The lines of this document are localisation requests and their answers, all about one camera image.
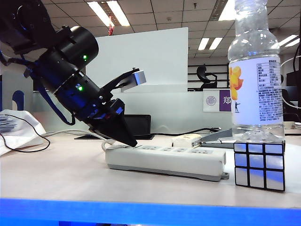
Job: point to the silver mirror puzzle cube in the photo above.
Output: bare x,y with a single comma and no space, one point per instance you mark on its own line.
256,164

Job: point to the grey stapler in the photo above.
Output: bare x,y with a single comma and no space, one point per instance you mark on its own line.
221,136

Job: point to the black office chair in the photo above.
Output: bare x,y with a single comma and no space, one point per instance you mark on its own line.
204,75

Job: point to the purple white name plate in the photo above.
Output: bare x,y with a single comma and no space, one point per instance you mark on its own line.
224,101

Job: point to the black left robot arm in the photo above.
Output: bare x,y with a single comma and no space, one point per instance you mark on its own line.
77,47

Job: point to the frosted glass desk divider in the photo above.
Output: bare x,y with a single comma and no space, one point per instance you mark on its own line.
176,110

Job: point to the white paper stack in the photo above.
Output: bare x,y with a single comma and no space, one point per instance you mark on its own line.
23,131

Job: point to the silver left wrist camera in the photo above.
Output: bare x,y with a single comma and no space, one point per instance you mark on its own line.
136,78

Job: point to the ceiling light strip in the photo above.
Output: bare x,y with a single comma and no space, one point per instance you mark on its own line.
294,42
288,40
216,43
118,13
228,11
203,43
100,13

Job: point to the white power strip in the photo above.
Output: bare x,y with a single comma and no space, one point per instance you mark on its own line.
164,162

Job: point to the clear labelled water bottle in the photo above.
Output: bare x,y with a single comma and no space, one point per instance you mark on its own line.
256,94

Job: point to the blue edge strip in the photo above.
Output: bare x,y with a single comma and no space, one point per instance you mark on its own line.
150,212

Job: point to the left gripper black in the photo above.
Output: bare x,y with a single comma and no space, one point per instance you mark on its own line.
105,107

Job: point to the yellow tissue pack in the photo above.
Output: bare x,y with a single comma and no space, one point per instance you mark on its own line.
185,140

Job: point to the black monitor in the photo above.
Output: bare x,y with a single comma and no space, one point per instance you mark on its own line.
292,94

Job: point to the red hanging ornament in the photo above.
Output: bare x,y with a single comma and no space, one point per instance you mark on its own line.
111,30

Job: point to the white partition board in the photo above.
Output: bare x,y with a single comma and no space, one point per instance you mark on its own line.
162,54

